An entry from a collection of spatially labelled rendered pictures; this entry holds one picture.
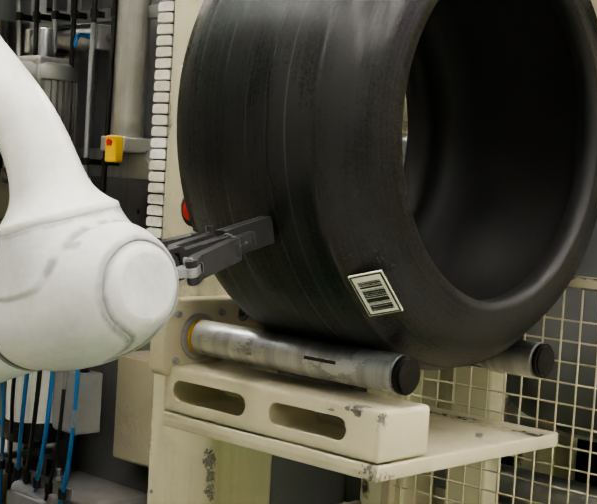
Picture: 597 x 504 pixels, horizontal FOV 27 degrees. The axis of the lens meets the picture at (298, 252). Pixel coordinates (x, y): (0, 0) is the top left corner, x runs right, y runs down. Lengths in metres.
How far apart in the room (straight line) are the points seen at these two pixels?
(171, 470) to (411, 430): 0.47
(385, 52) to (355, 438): 0.42
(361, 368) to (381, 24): 0.38
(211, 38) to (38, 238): 0.51
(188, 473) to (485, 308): 0.51
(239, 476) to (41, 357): 0.78
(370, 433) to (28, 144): 0.56
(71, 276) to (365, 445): 0.53
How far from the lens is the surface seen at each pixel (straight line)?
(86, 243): 0.95
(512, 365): 1.63
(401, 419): 1.40
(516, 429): 1.67
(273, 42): 1.35
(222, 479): 1.74
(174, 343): 1.60
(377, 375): 1.39
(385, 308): 1.36
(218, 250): 1.25
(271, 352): 1.50
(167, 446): 1.77
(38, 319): 0.98
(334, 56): 1.30
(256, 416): 1.50
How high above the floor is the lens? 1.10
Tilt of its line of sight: 3 degrees down
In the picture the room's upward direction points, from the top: 4 degrees clockwise
